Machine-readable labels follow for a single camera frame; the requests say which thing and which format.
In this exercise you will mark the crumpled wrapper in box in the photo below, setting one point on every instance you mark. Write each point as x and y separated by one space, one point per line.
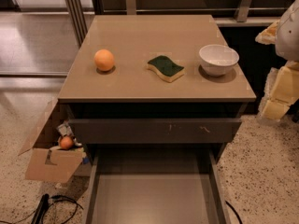
65 130

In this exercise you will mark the grey top drawer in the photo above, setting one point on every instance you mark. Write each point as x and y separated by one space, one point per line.
154 131

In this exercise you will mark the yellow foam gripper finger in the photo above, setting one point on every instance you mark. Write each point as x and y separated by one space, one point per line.
268 35
281 91

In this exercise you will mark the open grey middle drawer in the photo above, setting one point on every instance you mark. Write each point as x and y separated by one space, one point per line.
155 186

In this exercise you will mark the grey drawer cabinet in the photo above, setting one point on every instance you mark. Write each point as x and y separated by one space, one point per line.
156 80

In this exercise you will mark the small orange in box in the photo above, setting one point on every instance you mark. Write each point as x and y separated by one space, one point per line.
66 142

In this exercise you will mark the green and yellow sponge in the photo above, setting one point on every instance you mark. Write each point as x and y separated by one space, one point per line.
165 68

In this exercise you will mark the orange fruit on cabinet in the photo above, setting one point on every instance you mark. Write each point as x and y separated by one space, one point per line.
104 60

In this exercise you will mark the white ceramic bowl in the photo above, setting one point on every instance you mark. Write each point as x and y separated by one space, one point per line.
217 60

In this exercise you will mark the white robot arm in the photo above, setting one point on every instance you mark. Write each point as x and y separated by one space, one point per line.
287 36

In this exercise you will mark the open cardboard box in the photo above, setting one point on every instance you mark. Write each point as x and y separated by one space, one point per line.
48 161

